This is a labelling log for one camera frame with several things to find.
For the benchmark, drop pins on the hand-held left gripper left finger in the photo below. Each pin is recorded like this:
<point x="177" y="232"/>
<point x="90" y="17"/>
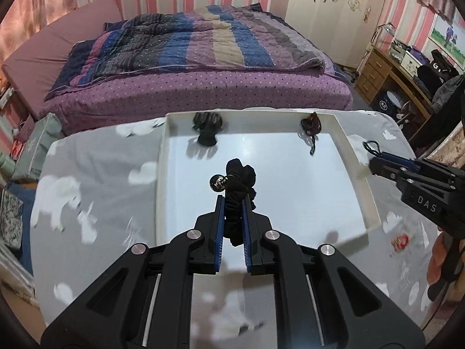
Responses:
<point x="219" y="232"/>

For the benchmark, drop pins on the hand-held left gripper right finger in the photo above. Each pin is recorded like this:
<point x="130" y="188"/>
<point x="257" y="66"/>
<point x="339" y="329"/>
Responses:
<point x="246" y="232"/>

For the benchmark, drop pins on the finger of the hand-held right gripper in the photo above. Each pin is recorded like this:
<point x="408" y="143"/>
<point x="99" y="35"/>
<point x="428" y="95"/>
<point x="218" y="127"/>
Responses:
<point x="403" y="160"/>
<point x="385" y="169"/>

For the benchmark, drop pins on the black scrunchie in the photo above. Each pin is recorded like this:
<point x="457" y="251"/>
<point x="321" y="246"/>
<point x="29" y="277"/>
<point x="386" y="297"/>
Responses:
<point x="239" y="174"/>

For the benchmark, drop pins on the white tray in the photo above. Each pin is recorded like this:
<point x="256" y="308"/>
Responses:
<point x="290" y="189"/>

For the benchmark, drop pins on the person's right hand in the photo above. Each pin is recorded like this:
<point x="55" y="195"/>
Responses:
<point x="436" y="258"/>

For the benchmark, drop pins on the small white fan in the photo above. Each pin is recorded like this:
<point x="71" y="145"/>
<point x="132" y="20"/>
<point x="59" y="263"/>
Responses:
<point x="394" y="103"/>

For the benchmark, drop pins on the wooden desk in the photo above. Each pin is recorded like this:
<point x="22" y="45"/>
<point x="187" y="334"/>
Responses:
<point x="377" y="69"/>

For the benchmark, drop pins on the black chair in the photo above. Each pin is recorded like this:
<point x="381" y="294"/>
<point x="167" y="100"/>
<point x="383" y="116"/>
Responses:
<point x="437" y="69"/>

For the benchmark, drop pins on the black hair claw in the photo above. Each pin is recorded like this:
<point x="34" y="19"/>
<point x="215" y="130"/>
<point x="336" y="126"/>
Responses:
<point x="207" y="125"/>

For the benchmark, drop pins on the grey printed blanket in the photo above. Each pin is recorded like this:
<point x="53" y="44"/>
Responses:
<point x="101" y="196"/>

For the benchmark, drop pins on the desk lamp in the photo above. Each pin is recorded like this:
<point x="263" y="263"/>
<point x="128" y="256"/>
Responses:
<point x="383" y="29"/>

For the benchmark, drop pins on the bed with purple dotted sheet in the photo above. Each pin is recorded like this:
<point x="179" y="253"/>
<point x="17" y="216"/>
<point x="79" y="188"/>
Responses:
<point x="218" y="91"/>

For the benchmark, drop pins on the white wardrobe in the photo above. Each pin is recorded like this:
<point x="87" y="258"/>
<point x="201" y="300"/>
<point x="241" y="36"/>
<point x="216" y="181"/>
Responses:
<point x="327" y="11"/>

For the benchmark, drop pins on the striped quilt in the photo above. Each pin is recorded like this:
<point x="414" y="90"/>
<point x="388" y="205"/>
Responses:
<point x="189" y="40"/>

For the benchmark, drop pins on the grey storage box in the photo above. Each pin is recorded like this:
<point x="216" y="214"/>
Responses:
<point x="38" y="145"/>

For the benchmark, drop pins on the floral storage box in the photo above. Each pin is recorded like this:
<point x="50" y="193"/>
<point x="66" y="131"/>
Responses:
<point x="11" y="218"/>

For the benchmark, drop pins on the pink headboard cushion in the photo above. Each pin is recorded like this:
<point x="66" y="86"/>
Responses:
<point x="54" y="40"/>

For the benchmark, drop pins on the pink patterned curtain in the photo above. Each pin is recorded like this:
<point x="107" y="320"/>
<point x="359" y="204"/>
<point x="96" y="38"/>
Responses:
<point x="32" y="0"/>

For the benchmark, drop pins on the framed wall picture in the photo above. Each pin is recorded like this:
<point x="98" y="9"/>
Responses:
<point x="448" y="38"/>

